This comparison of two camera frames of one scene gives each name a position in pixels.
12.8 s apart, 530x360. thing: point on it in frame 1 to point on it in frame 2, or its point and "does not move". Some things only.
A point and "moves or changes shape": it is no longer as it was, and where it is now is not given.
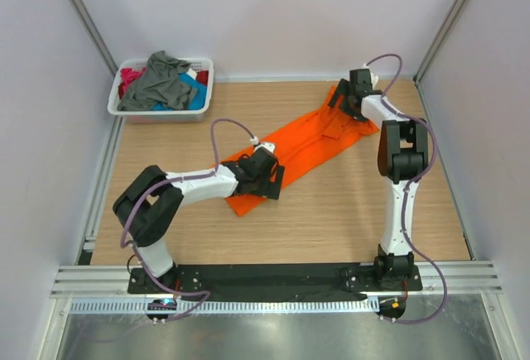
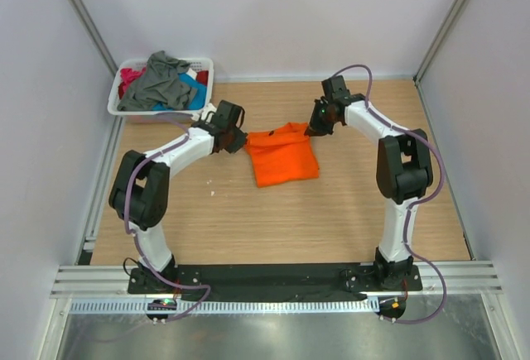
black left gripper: x=270 y=189 to x=238 y=142
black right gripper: x=341 y=88 to x=315 y=127
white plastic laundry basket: x=161 y=116 does not move
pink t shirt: x=127 y=75 does not move
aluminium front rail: x=113 y=282 does not move
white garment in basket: x=191 y=73 does not move
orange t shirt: x=256 y=173 moves or changes shape
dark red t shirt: x=202 y=77 does not move
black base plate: x=272 y=279 does not move
